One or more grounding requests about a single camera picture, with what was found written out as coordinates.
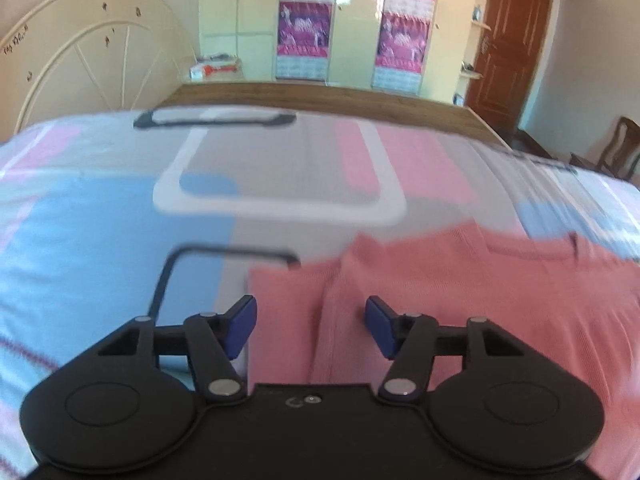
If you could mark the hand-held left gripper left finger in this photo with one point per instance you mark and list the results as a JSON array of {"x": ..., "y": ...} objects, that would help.
[{"x": 239, "y": 327}]

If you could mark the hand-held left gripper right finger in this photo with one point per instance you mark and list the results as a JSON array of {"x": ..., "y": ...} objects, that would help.
[{"x": 381, "y": 327}]

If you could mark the pink sweater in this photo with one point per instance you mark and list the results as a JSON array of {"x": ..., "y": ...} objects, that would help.
[{"x": 500, "y": 300}]

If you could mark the patterned bed sheet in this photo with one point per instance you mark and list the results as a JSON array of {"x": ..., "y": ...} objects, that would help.
[{"x": 100, "y": 240}]

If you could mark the wooden platform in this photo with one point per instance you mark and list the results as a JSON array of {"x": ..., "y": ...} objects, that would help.
[{"x": 325, "y": 97}]

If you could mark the orange white box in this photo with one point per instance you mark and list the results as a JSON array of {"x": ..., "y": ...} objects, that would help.
[{"x": 215, "y": 66}]

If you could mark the corner shelf unit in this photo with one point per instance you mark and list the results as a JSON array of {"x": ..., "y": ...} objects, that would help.
[{"x": 475, "y": 50}]

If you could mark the cream wardrobe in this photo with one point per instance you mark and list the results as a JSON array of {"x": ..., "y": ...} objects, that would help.
[{"x": 355, "y": 35}]

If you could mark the dark wooden chair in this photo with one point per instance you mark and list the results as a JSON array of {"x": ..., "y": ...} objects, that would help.
[{"x": 617, "y": 152}]

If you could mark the cream round headboard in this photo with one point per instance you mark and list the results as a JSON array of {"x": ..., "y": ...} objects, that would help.
[{"x": 75, "y": 60}]

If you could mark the brown wooden door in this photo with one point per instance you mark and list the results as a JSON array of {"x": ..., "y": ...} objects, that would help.
[{"x": 510, "y": 40}]

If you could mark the blue vase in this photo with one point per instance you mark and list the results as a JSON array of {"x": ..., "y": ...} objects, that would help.
[{"x": 477, "y": 12}]

